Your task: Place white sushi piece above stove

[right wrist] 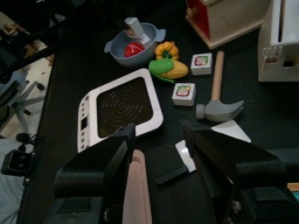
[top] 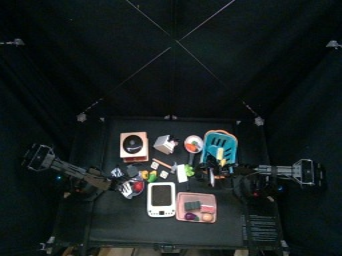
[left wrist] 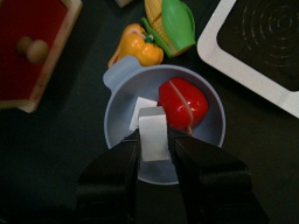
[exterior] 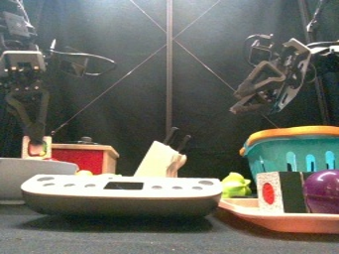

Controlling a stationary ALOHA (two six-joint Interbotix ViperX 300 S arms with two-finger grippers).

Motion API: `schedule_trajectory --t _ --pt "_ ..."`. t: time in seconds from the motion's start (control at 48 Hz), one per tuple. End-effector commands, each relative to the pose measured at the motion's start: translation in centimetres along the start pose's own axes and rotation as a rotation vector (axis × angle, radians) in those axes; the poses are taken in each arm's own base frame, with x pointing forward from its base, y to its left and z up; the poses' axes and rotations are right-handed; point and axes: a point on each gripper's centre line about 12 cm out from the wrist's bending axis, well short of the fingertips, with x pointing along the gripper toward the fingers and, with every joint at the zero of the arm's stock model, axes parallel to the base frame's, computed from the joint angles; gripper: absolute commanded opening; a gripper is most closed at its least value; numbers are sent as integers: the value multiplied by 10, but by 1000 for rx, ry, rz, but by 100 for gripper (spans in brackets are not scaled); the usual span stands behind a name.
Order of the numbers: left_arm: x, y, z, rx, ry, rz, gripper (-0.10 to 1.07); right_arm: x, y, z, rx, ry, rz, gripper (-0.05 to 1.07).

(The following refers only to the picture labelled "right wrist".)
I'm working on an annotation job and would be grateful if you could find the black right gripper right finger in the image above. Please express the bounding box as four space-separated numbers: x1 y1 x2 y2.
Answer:
182 120 299 224

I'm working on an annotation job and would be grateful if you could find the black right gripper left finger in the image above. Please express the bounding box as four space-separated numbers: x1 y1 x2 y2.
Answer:
44 122 137 224

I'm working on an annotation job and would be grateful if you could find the white toy induction stove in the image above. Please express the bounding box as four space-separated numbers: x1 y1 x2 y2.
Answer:
76 67 165 153

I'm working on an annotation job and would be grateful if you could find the black webcam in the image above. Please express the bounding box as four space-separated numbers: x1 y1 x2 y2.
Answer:
0 149 35 178

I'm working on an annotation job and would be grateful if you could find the black microphone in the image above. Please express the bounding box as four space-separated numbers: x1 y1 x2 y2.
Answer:
15 132 34 145

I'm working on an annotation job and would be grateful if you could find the white picture block lower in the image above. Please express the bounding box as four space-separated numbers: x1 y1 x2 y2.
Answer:
171 82 198 107

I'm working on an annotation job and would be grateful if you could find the white picture block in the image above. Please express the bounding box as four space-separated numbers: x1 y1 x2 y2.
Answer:
171 82 198 107
190 52 214 76

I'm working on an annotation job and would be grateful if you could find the grey office chair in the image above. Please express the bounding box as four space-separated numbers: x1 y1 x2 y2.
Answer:
0 69 47 135

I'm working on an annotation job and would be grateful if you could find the white picture block upper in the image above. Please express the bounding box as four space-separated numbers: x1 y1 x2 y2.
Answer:
190 52 214 76

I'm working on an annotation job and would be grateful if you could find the toy corn with green husk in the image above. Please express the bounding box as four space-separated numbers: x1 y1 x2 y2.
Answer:
147 57 191 84

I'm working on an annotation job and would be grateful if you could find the white toy toaster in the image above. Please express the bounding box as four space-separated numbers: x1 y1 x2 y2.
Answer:
257 0 299 83

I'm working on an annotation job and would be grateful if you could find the red toy vegetable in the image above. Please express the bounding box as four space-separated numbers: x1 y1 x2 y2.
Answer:
123 41 146 59

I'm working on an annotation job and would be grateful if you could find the blue-grey toy pot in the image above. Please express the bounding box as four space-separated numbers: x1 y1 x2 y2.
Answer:
103 21 167 68

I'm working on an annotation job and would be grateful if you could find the yellow toy bell pepper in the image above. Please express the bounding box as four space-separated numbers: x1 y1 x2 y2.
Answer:
154 40 182 61

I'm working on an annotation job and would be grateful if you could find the white toy utensil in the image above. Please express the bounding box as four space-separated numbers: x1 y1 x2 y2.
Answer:
125 17 153 46

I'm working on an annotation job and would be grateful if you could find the wooden box with red side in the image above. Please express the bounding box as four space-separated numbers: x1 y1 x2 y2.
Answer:
185 0 273 50

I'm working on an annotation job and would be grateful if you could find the white toy cleaver black handle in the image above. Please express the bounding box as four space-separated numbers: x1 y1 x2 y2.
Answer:
154 119 253 186

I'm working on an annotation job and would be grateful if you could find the toy hammer wooden handle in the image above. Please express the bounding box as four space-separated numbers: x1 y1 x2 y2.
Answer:
195 51 246 123

